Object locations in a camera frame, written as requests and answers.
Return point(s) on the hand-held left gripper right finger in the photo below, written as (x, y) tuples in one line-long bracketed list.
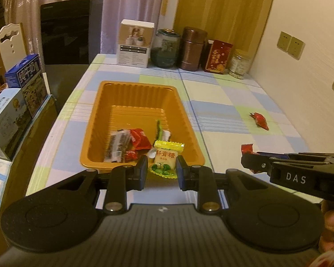
[(181, 173)]

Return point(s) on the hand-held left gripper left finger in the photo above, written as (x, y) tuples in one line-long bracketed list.
[(143, 172)]

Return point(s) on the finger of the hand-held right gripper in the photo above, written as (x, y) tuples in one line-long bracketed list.
[(256, 162)]

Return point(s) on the small red snack packet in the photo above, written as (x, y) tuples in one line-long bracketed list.
[(130, 155)]

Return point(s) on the yellow candy packet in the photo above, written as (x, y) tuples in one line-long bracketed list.
[(165, 155)]

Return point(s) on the black and white snack packet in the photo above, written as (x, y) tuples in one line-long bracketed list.
[(117, 146)]

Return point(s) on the white and green snack packet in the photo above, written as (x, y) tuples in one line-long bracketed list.
[(161, 132)]

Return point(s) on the orange plastic tray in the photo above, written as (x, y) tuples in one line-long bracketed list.
[(133, 100)]

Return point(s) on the clear jar with yellow lid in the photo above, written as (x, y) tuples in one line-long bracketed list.
[(239, 64)]

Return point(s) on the red decorated tin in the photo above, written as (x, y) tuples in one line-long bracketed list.
[(217, 57)]

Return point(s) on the dark glass jar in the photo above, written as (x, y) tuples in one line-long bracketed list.
[(165, 50)]

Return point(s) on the brown metal canister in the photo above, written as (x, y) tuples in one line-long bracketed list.
[(192, 48)]

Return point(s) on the white printed carton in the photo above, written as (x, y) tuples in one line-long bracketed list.
[(135, 43)]

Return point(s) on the pale blue carton box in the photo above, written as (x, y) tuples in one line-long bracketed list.
[(8, 119)]

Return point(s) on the blue milk carton box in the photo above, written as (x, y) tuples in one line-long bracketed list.
[(25, 80)]

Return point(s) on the black chair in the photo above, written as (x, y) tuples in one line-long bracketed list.
[(69, 33)]

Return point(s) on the wooden panel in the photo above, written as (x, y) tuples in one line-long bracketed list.
[(220, 8)]

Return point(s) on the white chair back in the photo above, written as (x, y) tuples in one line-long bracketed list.
[(9, 47)]

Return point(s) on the double wall socket plate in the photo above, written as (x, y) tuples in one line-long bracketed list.
[(291, 45)]

